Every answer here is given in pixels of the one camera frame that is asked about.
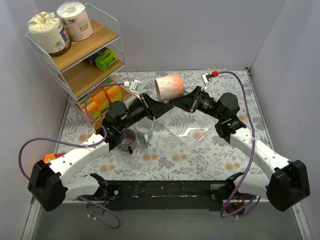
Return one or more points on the orange pink candy box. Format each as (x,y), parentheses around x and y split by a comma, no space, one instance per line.
(52,156)

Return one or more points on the peach pink mug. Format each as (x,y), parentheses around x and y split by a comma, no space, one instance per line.
(169,87)

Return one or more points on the cream toilet paper roll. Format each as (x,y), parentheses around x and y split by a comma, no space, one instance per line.
(46,30)

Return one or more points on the blue white mug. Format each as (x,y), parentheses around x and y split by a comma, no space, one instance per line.
(144,129)

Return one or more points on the floral table mat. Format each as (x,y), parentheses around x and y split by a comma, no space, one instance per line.
(166,157)

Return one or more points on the white wire wooden shelf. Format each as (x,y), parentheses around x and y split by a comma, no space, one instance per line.
(70,70)

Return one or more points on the mauve pink mug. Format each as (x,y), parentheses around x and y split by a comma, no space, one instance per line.
(129,143)

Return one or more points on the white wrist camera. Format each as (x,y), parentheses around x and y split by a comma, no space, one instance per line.
(207,80)
(134,87)

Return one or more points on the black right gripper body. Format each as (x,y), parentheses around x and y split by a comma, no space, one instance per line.
(195,100)

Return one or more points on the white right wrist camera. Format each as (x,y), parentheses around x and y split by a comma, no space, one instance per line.
(207,80)

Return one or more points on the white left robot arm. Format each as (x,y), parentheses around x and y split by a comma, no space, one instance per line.
(50,183)

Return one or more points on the colourful sponge packs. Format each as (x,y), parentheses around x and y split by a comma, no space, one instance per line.
(99,101)

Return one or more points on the white toilet paper pack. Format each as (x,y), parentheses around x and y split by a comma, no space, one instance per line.
(74,17)

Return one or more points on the clear acrylic tray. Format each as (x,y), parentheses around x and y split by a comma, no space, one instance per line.
(189,129)

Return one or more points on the green tissue box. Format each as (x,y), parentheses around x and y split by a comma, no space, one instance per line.
(103,59)

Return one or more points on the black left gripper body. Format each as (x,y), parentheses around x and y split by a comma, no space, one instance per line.
(146,106)

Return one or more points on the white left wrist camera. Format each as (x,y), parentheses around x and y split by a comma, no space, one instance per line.
(134,87)

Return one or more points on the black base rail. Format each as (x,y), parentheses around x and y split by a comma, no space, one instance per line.
(163,194)

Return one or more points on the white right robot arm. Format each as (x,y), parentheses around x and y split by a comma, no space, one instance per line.
(288,181)

